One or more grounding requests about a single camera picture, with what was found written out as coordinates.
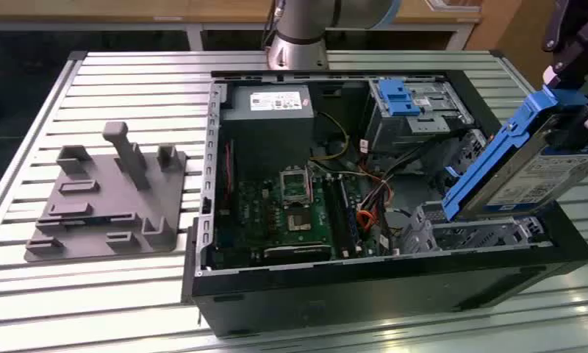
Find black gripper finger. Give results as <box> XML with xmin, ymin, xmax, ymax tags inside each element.
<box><xmin>548</xmin><ymin>97</ymin><xmax>588</xmax><ymax>157</ymax></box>
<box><xmin>541</xmin><ymin>0</ymin><xmax>588</xmax><ymax>93</ymax></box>

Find hard disk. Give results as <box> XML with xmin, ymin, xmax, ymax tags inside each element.
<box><xmin>440</xmin><ymin>86</ymin><xmax>588</xmax><ymax>224</ymax></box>

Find orange yellow power wire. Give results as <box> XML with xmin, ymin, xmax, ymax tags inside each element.
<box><xmin>356</xmin><ymin>209</ymin><xmax>378</xmax><ymax>235</ymax></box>

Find grey metal disk bay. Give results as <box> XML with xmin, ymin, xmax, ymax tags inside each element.
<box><xmin>405</xmin><ymin>204</ymin><xmax>545</xmax><ymax>257</ymax></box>

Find RAM slot white clips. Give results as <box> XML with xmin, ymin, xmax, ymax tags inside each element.
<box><xmin>328</xmin><ymin>174</ymin><xmax>353</xmax><ymax>259</ymax></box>

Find wooden cabinet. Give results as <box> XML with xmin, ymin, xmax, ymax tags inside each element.
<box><xmin>462</xmin><ymin>0</ymin><xmax>562</xmax><ymax>56</ymax></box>

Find grey optical drive cage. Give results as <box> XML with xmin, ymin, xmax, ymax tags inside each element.
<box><xmin>364</xmin><ymin>79</ymin><xmax>474</xmax><ymax>154</ymax></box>

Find blue drive cage latch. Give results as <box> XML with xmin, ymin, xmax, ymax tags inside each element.
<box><xmin>377</xmin><ymin>79</ymin><xmax>420</xmax><ymax>117</ymax></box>

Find CPU socket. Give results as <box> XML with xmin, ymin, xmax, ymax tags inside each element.
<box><xmin>286</xmin><ymin>207</ymin><xmax>320</xmax><ymax>237</ymax></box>

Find metal socket cover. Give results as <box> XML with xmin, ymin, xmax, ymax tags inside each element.
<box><xmin>277</xmin><ymin>165</ymin><xmax>312</xmax><ymax>207</ymax></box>

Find black power supply unit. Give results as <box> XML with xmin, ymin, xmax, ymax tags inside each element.
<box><xmin>219</xmin><ymin>84</ymin><xmax>317</xmax><ymax>185</ymax></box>

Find black PC case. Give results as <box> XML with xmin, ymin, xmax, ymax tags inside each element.
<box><xmin>179</xmin><ymin>68</ymin><xmax>588</xmax><ymax>338</ymax></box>

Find black graphics card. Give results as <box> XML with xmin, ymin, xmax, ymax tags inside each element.
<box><xmin>262</xmin><ymin>244</ymin><xmax>334</xmax><ymax>263</ymax></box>

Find green motherboard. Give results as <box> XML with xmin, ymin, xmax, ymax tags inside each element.
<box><xmin>213</xmin><ymin>161</ymin><xmax>388</xmax><ymax>268</ymax></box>

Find wooden desk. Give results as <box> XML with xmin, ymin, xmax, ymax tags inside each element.
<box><xmin>0</xmin><ymin>0</ymin><xmax>481</xmax><ymax>34</ymax></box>

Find grey parts rack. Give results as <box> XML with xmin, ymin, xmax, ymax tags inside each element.
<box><xmin>22</xmin><ymin>121</ymin><xmax>191</xmax><ymax>264</ymax></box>

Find black main wire bundle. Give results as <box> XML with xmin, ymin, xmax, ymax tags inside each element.
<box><xmin>378</xmin><ymin>134</ymin><xmax>472</xmax><ymax>181</ymax></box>

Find red orange wire bundle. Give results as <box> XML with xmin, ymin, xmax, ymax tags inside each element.
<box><xmin>360</xmin><ymin>172</ymin><xmax>397</xmax><ymax>221</ymax></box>

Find yellow black wire bundle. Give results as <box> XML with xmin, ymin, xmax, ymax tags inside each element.
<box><xmin>309</xmin><ymin>111</ymin><xmax>349</xmax><ymax>163</ymax></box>

